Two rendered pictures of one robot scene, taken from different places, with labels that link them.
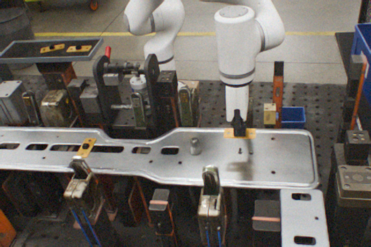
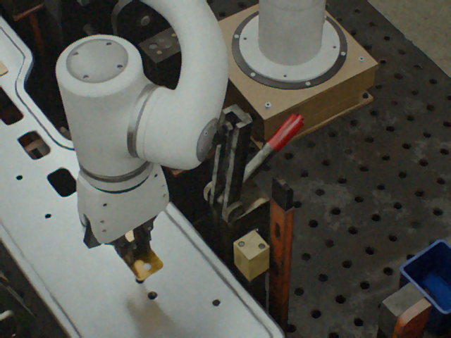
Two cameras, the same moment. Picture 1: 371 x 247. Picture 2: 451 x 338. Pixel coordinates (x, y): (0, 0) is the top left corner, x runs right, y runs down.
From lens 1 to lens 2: 0.78 m
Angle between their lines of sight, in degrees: 30
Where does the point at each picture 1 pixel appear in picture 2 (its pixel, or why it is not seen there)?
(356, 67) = (385, 314)
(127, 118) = not seen: hidden behind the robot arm
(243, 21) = (77, 94)
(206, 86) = (416, 79)
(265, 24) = (152, 119)
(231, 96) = (79, 190)
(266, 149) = (178, 311)
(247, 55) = (97, 151)
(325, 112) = not seen: outside the picture
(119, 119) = not seen: hidden behind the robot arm
